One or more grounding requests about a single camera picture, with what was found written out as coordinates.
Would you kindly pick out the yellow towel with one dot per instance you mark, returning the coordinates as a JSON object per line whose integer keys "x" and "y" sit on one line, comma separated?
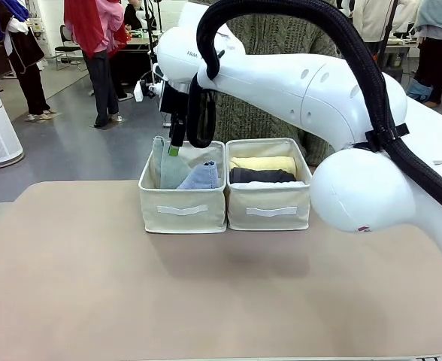
{"x": 262, "y": 163}

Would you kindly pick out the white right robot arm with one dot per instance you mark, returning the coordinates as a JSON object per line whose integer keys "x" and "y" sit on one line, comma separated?
{"x": 300, "y": 90}

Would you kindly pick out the bystander with orange trousers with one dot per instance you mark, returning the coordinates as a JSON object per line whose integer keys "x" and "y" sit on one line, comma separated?
{"x": 371, "y": 19}

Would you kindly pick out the grey-green towel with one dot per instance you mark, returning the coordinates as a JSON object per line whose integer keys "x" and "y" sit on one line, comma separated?
{"x": 172, "y": 173}

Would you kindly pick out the bystander in red scarf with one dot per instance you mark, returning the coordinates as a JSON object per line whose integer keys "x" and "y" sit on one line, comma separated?
{"x": 97, "y": 45}

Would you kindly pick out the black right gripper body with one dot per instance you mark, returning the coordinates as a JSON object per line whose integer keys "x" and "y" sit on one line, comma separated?
{"x": 174, "y": 99}

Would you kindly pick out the bystander in teal shawl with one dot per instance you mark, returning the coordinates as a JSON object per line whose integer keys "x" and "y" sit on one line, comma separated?
{"x": 433, "y": 56}

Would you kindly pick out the dark grey towel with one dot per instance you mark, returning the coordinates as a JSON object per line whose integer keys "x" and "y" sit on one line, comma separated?
{"x": 262, "y": 175}

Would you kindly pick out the black tripod stand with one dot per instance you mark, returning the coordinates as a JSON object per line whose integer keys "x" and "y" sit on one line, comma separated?
{"x": 388, "y": 34}

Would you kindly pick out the light blue towel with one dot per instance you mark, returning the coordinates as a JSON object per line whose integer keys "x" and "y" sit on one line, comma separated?
{"x": 202, "y": 178}

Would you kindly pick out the white towel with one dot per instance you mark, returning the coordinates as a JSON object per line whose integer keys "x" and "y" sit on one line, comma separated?
{"x": 270, "y": 184}

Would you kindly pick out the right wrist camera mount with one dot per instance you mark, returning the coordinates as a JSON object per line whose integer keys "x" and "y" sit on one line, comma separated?
{"x": 147, "y": 90}

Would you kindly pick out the bystander in black vest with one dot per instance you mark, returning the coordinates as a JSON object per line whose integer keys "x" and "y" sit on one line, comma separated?
{"x": 25, "y": 56}

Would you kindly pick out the cream fabric storage bin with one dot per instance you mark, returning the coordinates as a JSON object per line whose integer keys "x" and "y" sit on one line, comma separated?
{"x": 266, "y": 210}
{"x": 183, "y": 210}

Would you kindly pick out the white side table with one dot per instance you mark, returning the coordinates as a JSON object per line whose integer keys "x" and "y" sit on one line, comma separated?
{"x": 435, "y": 139}

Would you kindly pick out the black office chair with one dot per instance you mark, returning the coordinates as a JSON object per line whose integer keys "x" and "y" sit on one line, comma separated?
{"x": 68, "y": 49}

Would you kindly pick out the person in green sweater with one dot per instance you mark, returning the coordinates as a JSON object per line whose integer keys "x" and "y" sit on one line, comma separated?
{"x": 251, "y": 124}

